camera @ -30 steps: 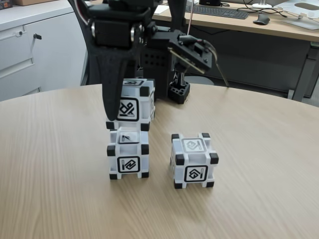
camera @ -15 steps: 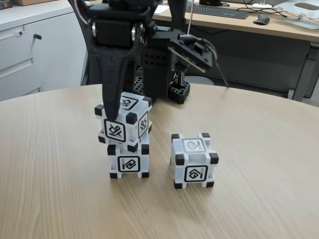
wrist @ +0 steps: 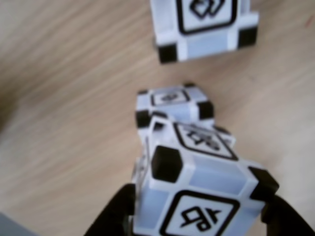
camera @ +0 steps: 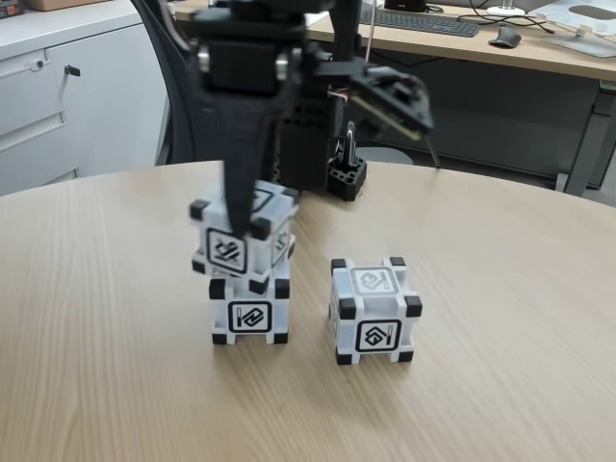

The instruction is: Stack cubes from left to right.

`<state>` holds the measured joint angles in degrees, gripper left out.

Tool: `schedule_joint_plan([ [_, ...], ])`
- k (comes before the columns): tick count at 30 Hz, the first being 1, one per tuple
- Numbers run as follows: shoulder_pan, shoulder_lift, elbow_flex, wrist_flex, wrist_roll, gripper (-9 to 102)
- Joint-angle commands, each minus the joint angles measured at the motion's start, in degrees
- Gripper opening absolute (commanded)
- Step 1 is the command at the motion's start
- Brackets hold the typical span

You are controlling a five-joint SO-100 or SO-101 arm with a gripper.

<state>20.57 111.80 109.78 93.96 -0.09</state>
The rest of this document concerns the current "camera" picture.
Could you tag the white cube underlined glyph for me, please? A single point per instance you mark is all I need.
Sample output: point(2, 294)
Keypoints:
point(226, 252)

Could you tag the white cube spiral diamond glyph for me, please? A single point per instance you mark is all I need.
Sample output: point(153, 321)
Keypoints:
point(370, 308)

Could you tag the black mesh office chair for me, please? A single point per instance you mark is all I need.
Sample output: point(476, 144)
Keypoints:
point(183, 135)

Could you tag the white paper sheet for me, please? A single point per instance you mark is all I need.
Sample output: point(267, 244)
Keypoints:
point(320, 20)

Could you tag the grey round seat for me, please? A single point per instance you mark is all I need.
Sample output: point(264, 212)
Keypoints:
point(390, 156)

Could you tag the white drawer cabinet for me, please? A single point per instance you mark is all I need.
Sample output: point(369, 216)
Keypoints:
point(96, 120)

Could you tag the wooden office desk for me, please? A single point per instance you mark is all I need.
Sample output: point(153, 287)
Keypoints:
point(433, 45)

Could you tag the black cabinet key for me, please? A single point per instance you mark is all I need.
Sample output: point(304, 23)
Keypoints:
point(73, 71)

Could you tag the black monitor base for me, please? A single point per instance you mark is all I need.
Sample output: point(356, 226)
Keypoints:
point(406, 5)

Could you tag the dark computer keyboard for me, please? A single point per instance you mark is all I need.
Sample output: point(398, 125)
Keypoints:
point(423, 24)

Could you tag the white cube zigzag glyph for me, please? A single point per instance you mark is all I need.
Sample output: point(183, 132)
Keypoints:
point(250, 315)

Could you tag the brown cardboard box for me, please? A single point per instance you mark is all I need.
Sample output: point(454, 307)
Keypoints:
point(53, 4)

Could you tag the dark computer mouse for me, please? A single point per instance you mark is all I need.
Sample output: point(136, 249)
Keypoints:
point(505, 38)

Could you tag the dark printed box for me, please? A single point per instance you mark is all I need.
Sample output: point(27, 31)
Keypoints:
point(9, 7)

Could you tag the white round lamp base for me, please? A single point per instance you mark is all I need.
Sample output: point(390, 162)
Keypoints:
point(505, 10)

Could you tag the silver laptop stand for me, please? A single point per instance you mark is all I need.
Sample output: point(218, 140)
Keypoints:
point(587, 41)

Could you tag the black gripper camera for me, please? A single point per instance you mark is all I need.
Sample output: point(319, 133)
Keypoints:
point(385, 96)

